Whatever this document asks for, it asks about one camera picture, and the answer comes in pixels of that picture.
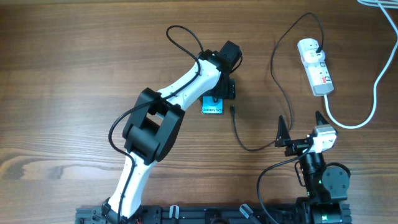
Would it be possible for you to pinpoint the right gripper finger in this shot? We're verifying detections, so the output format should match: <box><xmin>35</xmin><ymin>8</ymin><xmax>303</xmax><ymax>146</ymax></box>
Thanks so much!
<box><xmin>315</xmin><ymin>111</ymin><xmax>329</xmax><ymax>126</ymax></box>
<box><xmin>275</xmin><ymin>115</ymin><xmax>291</xmax><ymax>147</ymax></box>

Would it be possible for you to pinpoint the Galaxy S25 smartphone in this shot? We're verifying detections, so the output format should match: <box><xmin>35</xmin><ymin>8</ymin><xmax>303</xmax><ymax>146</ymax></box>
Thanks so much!
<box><xmin>201</xmin><ymin>96</ymin><xmax>224</xmax><ymax>114</ymax></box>

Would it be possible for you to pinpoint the black USB charging cable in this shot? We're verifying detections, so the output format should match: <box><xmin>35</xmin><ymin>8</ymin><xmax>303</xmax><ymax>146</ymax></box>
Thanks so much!
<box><xmin>229</xmin><ymin>12</ymin><xmax>325</xmax><ymax>152</ymax></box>

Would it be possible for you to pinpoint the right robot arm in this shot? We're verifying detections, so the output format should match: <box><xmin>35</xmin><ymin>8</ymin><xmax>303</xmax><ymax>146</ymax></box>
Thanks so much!
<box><xmin>275</xmin><ymin>111</ymin><xmax>353</xmax><ymax>224</ymax></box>

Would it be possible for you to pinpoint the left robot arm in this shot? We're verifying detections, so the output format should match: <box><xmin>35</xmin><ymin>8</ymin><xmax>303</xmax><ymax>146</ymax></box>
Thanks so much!
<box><xmin>101</xmin><ymin>41</ymin><xmax>243</xmax><ymax>223</ymax></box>

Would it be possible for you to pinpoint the white charger plug adapter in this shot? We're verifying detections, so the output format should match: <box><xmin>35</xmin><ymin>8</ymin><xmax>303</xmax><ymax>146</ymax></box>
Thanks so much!
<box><xmin>301</xmin><ymin>49</ymin><xmax>325</xmax><ymax>67</ymax></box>

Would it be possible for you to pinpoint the white power strip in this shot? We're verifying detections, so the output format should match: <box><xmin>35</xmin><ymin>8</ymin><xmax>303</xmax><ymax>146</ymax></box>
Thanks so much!
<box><xmin>297</xmin><ymin>38</ymin><xmax>334</xmax><ymax>96</ymax></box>

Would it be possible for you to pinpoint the white power strip cord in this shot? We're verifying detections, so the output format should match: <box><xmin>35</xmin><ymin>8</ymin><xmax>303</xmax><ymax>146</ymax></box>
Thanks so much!
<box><xmin>323</xmin><ymin>0</ymin><xmax>398</xmax><ymax>130</ymax></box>

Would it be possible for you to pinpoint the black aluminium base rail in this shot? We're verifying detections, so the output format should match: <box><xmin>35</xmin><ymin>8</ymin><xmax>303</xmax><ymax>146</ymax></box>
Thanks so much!
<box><xmin>75</xmin><ymin>203</ymin><xmax>353</xmax><ymax>224</ymax></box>

